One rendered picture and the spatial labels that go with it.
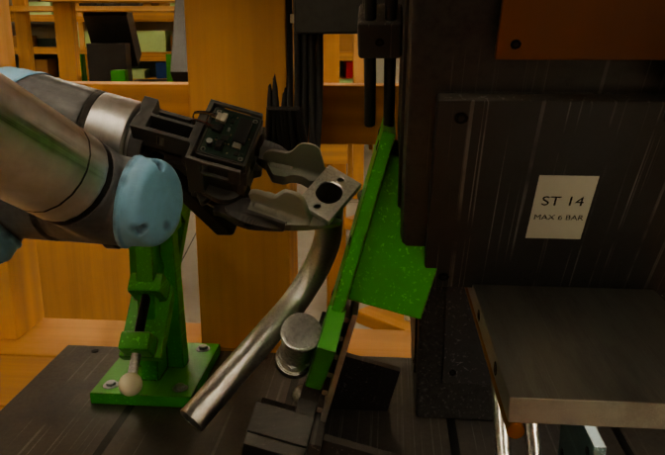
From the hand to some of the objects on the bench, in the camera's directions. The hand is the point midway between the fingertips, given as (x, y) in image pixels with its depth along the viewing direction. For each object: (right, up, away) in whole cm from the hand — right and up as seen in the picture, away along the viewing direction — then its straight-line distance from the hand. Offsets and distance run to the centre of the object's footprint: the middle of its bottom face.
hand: (332, 205), depth 69 cm
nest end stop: (-6, -27, -1) cm, 28 cm away
